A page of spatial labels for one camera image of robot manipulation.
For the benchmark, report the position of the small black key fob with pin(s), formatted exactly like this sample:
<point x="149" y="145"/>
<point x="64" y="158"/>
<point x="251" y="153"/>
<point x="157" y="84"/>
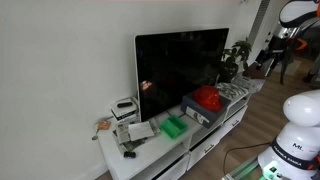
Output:
<point x="129" y="154"/>

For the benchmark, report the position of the black remote control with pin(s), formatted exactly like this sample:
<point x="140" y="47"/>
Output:
<point x="124" y="104"/>

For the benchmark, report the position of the green plastic tray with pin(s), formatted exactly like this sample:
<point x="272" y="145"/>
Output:
<point x="173" y="128"/>

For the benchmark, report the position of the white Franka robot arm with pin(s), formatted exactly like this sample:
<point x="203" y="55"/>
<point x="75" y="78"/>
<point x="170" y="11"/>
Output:
<point x="300" y="133"/>

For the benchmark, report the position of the small orange wall plug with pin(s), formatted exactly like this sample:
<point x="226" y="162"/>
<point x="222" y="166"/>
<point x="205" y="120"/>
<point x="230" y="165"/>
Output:
<point x="104" y="125"/>

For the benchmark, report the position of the white tv cabinet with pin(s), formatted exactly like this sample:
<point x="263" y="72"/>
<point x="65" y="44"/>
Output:
<point x="150" y="155"/>

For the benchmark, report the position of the white set-top box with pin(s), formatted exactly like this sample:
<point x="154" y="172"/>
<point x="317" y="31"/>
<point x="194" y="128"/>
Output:
<point x="126" y="114"/>

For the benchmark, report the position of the orange sequin hat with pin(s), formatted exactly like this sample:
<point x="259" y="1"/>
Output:
<point x="208" y="97"/>

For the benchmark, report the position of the brown bag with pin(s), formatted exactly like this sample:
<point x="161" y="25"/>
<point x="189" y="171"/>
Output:
<point x="255" y="70"/>

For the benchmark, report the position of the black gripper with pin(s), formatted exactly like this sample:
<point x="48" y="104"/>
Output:
<point x="279" y="50"/>

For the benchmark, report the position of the metal robot mount frame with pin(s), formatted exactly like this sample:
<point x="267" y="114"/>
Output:
<point x="245" y="171"/>

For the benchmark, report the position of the white cabinet drawer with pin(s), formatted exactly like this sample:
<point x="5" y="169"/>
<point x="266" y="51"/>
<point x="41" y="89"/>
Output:
<point x="235" y="121"/>
<point x="173" y="170"/>
<point x="205" y="150"/>

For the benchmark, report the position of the white paper stack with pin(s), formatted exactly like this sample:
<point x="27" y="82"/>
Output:
<point x="250" y="84"/>

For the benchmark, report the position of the grey patterned magazine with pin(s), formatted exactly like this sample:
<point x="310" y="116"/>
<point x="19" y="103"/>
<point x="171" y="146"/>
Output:
<point x="231" y="90"/>

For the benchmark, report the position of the magazine stack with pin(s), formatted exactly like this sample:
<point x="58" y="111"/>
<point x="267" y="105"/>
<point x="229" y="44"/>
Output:
<point x="135" y="145"/>

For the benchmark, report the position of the black flat screen television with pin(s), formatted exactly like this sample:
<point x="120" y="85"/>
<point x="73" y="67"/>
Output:
<point x="180" y="66"/>

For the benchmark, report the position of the potted green plant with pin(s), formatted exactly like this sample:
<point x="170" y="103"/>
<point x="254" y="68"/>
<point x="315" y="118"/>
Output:
<point x="228" y="71"/>

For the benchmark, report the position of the white standing air conditioner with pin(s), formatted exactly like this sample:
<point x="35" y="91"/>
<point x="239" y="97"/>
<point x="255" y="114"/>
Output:
<point x="260" y="20"/>

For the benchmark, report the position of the white paper sheet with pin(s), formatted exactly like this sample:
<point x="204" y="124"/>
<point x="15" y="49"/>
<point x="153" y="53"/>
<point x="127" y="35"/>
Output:
<point x="140" y="130"/>

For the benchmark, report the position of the dark blue shoe box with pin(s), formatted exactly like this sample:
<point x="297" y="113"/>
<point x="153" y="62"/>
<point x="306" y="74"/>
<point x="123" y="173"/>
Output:
<point x="207" y="118"/>

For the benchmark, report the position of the folded newspaper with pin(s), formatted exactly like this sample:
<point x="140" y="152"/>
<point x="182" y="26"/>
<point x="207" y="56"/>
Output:
<point x="122" y="132"/>

